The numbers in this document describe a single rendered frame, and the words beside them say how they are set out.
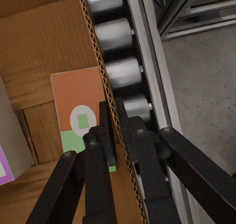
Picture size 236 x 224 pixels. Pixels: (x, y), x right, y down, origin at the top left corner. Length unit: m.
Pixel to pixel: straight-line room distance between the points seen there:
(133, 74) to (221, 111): 0.92
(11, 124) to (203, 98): 0.99
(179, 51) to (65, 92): 0.90
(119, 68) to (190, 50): 0.86
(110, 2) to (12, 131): 0.25
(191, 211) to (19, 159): 0.29
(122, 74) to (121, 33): 0.06
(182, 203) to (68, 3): 0.37
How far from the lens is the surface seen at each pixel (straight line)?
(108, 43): 0.35
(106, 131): 0.16
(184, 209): 0.41
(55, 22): 0.36
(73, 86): 0.32
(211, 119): 1.20
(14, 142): 0.34
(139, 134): 0.15
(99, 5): 0.37
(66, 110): 0.32
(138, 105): 0.34
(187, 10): 0.71
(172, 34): 0.99
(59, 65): 0.34
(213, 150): 1.24
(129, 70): 0.34
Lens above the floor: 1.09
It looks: 87 degrees down
